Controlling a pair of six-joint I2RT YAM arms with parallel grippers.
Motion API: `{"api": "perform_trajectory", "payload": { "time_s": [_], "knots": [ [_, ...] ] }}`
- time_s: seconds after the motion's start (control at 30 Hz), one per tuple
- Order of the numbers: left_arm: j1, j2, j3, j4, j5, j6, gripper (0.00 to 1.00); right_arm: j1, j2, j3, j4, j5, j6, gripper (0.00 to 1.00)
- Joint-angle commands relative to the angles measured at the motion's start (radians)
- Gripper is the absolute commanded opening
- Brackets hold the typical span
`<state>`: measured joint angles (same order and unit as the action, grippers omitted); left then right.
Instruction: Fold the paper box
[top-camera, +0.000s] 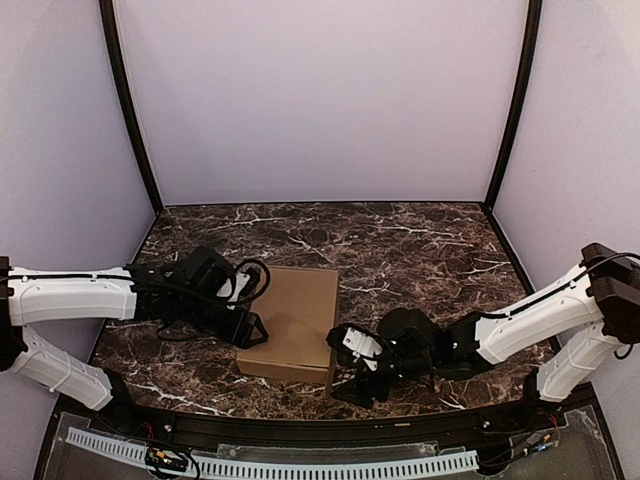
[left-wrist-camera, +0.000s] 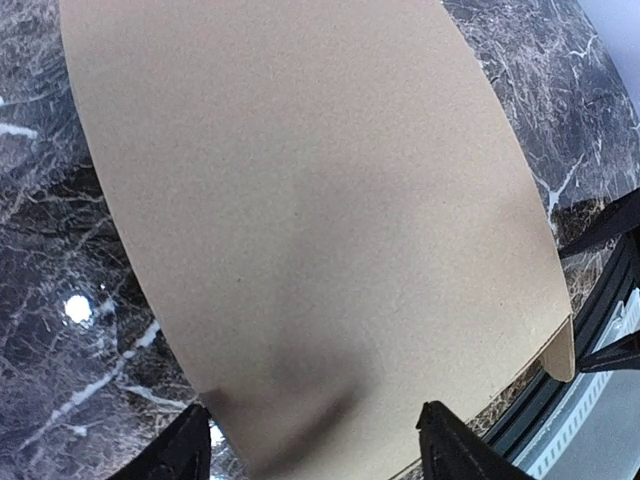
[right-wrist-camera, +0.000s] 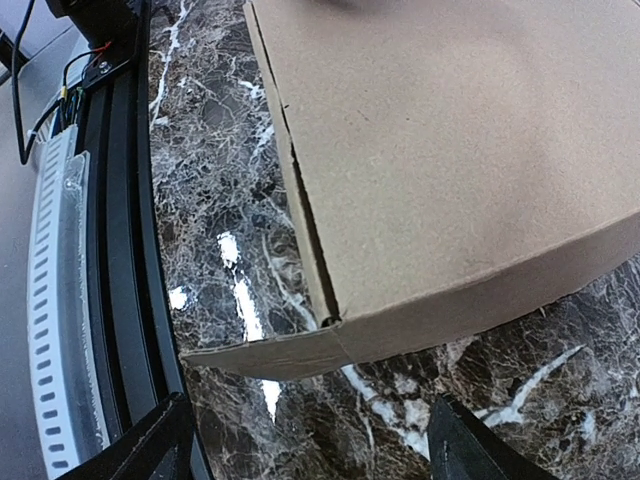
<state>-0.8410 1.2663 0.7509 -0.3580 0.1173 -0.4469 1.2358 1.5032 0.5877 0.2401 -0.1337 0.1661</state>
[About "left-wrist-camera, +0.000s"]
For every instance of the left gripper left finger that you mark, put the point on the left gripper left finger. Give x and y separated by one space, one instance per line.
181 452

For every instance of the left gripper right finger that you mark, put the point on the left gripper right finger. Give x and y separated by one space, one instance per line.
450 450

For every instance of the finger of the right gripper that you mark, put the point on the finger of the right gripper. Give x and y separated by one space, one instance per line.
618 218
623 354

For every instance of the brown cardboard box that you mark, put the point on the brown cardboard box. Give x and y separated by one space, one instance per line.
327 211

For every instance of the white slotted cable duct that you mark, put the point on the white slotted cable duct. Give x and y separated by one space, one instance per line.
566 420

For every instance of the black front frame rail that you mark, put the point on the black front frame rail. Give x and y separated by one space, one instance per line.
533 403

